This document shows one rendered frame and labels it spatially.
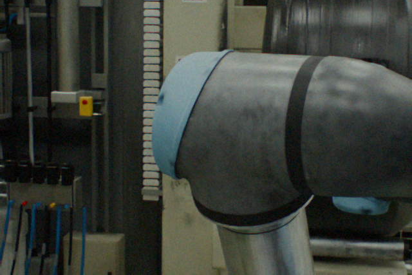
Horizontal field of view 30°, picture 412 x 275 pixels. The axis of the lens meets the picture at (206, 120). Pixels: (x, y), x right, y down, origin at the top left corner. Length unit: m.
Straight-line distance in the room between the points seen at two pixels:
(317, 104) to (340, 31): 0.79
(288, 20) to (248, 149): 0.79
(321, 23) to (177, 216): 0.52
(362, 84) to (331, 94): 0.03
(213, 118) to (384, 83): 0.14
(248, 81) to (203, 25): 0.95
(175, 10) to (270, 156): 0.99
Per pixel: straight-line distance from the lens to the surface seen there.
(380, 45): 1.37
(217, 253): 1.53
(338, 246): 1.54
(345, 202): 1.03
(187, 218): 1.64
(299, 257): 0.75
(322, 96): 0.60
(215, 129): 0.63
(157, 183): 1.65
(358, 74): 0.62
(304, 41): 1.38
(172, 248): 1.67
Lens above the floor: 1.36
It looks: 8 degrees down
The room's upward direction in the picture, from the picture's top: 1 degrees clockwise
